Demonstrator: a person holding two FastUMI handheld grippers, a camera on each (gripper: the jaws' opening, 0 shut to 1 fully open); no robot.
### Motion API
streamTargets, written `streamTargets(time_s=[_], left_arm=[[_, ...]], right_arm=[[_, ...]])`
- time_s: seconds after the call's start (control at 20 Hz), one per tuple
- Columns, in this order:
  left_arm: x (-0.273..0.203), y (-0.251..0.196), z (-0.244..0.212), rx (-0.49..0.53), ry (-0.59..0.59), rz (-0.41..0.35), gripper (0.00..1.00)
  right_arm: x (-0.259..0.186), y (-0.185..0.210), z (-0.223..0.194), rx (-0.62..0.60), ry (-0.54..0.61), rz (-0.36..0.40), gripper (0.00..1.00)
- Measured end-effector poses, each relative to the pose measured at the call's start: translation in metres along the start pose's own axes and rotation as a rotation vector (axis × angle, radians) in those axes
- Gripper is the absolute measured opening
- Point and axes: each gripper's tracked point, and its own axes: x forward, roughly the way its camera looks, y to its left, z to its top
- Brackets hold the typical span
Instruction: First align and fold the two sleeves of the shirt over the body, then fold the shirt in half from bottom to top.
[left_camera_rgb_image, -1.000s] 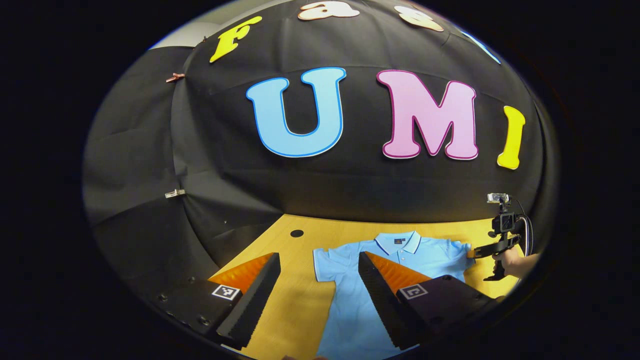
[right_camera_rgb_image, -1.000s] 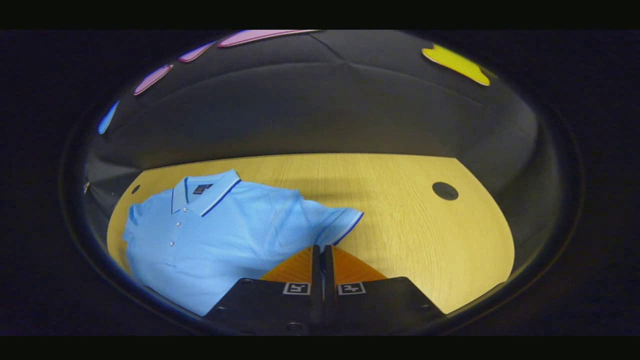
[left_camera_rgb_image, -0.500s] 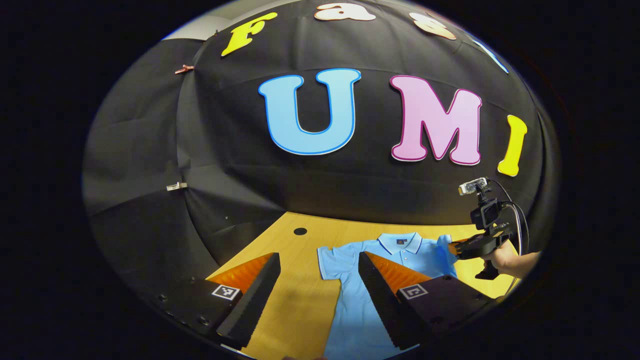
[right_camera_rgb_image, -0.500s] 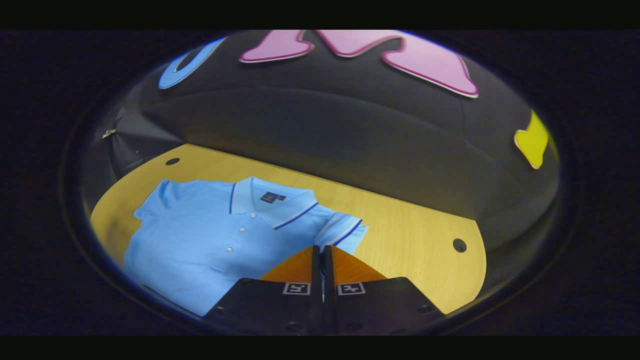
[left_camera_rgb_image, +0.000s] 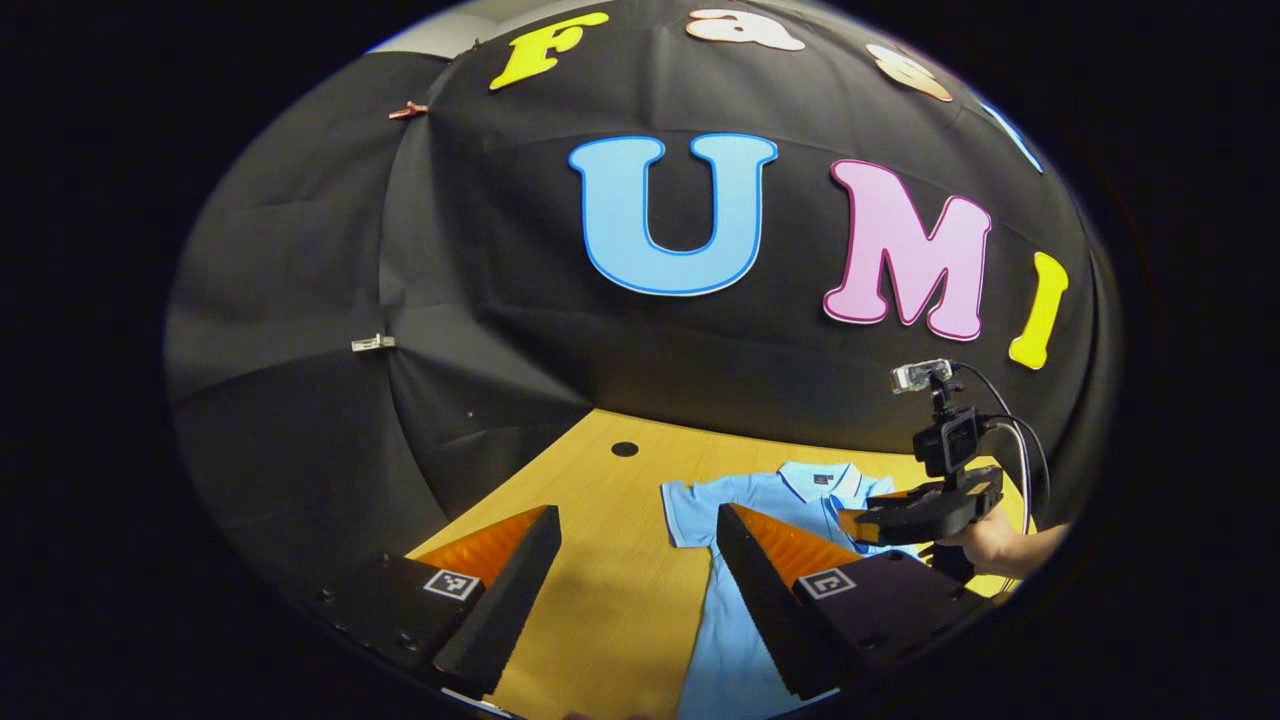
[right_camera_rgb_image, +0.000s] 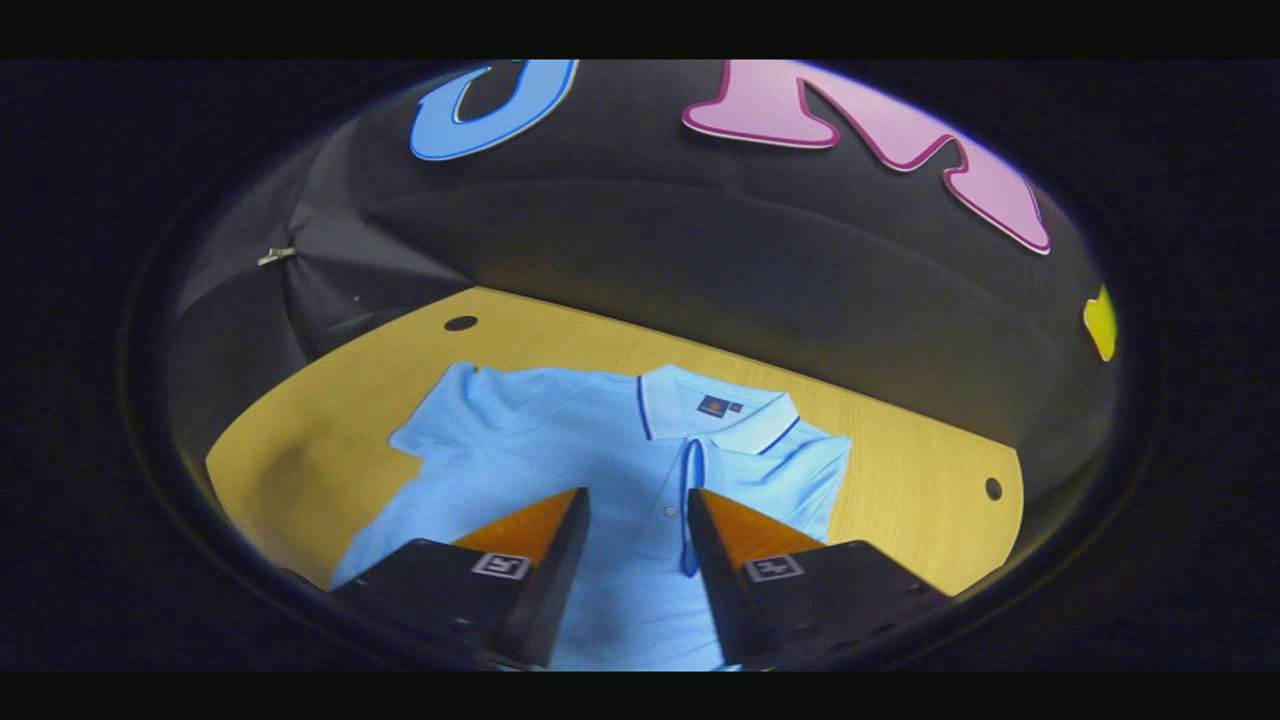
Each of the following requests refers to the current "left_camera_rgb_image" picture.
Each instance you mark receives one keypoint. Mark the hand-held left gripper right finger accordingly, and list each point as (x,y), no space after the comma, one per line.
(765,600)

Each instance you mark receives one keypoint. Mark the black backdrop cloth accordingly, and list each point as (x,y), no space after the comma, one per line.
(480,250)

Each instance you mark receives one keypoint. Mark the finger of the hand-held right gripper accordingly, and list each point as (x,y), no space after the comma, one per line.
(915,494)
(885,525)

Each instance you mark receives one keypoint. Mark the small red clip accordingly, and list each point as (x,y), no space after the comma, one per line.
(408,110)

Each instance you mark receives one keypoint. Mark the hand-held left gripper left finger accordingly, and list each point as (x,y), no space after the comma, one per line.
(500,610)

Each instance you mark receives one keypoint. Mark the light blue T-shirt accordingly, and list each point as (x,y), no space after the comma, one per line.
(735,650)

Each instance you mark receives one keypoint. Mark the small silver clip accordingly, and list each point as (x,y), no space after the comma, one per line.
(372,343)

